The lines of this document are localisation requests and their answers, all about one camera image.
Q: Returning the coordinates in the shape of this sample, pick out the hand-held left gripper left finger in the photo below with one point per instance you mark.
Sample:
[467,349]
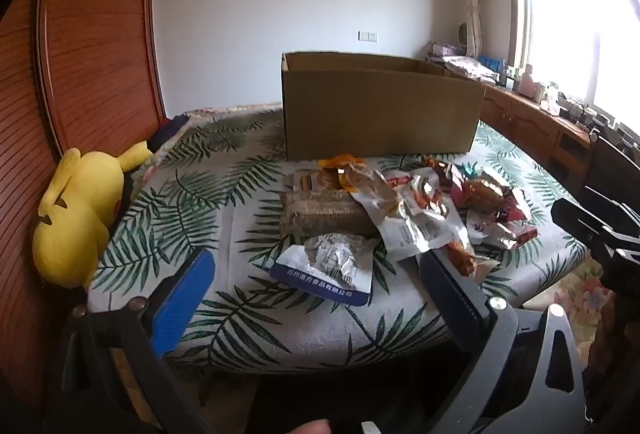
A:
[181,301]

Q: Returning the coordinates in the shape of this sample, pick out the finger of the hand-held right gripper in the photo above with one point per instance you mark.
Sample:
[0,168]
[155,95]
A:
[585,219]

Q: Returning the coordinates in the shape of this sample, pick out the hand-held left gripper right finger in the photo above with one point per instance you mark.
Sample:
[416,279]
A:
[452,294]

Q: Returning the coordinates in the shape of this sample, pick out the brown cardboard box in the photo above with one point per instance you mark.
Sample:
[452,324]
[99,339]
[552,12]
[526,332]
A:
[380,114]

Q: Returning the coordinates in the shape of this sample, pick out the person's left hand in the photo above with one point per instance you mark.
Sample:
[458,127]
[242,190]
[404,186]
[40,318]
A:
[310,428]

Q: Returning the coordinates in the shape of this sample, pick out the orange sausage snack packet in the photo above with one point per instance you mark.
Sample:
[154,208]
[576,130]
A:
[462,259]

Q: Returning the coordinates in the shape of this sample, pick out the floral quilt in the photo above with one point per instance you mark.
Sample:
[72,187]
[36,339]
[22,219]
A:
[575,294]

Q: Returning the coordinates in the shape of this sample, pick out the red and white snack packet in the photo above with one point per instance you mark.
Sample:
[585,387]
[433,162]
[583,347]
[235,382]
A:
[417,191]

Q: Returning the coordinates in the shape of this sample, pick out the leaf print blanket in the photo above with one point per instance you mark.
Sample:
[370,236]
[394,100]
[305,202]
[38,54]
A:
[225,194]

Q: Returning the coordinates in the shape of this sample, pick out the clear plastic bottle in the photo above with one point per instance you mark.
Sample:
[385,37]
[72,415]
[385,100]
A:
[551,97]

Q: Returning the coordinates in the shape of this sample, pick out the clear packet of brown snack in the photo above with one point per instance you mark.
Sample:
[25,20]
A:
[372,194]

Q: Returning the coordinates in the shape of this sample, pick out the white and blue snack packet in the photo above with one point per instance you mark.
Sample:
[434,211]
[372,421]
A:
[325,274]

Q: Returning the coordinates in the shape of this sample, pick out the brown candy wrapper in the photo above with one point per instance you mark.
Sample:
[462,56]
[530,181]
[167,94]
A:
[435,164]

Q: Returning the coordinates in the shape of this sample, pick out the yellow plush toy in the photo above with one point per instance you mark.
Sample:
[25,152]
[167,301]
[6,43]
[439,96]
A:
[80,214]

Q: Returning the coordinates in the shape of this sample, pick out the pink jar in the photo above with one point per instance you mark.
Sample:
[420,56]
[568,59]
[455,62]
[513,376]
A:
[528,82]

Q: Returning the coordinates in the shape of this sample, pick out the dark cloth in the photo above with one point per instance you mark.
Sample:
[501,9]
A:
[167,132]

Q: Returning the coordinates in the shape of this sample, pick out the white packet with orange print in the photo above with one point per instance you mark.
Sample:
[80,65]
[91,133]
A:
[315,179]

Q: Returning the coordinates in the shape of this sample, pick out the blue box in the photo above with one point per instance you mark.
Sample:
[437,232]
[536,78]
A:
[492,63]

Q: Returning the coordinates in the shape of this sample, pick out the folded floral cloth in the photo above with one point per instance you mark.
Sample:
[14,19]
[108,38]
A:
[467,67]

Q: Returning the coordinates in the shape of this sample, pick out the wooden framed window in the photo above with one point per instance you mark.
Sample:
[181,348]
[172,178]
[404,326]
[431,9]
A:
[575,14]

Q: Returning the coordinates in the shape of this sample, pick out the pink box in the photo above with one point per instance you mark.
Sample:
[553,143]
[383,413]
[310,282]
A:
[447,49]

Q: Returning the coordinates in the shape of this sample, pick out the wooden headboard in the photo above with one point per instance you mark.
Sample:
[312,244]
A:
[75,64]

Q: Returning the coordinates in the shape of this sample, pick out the white wall socket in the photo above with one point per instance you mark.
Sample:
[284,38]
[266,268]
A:
[368,36]

